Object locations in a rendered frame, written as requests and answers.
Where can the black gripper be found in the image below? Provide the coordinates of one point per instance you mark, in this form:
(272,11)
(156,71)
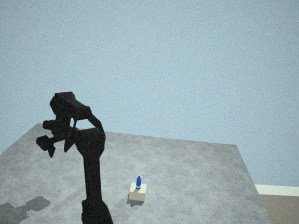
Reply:
(60,133)

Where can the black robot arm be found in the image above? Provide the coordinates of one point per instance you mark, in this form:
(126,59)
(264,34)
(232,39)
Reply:
(90,144)

